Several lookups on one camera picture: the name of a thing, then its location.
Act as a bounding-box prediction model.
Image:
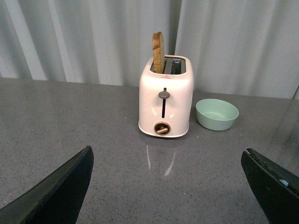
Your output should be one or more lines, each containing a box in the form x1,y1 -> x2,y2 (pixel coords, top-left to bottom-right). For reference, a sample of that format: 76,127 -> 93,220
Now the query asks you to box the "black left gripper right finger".
241,148 -> 299,224

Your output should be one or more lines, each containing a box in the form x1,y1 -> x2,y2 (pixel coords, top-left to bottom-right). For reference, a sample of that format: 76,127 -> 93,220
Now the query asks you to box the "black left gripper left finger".
0,146 -> 94,224

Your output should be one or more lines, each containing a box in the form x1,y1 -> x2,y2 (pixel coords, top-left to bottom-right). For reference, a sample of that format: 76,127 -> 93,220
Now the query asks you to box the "green bowl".
196,98 -> 239,131

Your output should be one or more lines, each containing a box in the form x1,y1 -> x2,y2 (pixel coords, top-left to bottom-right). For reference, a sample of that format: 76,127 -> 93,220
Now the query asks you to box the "grey curtain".
0,0 -> 299,99

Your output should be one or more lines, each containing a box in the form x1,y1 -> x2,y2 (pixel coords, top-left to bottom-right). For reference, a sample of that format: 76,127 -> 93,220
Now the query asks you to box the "white two-slot toaster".
138,56 -> 194,138

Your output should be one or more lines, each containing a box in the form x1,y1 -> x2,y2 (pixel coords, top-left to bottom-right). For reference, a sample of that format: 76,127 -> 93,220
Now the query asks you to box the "toast bread slice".
152,31 -> 165,74

